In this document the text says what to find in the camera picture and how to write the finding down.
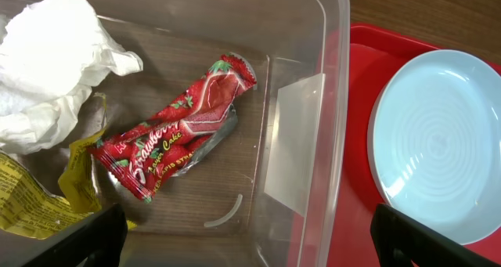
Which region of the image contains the yellow snack wrapper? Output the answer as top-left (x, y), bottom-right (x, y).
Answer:
top-left (1, 92), bottom-right (116, 240)

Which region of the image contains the clear plastic storage bin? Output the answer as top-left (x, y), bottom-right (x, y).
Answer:
top-left (0, 0), bottom-right (351, 267)

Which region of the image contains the white tissue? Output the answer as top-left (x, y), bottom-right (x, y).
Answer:
top-left (1, 0), bottom-right (143, 154)

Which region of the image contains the light blue plate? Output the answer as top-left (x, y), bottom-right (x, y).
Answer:
top-left (367, 49), bottom-right (500, 245)

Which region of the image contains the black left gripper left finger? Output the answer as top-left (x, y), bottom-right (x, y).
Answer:
top-left (21, 204), bottom-right (128, 267)

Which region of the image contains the red candy wrapper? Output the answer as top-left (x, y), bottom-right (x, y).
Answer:
top-left (88, 52), bottom-right (257, 202)

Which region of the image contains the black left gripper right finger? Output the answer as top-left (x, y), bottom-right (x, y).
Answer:
top-left (370, 204), bottom-right (497, 267)

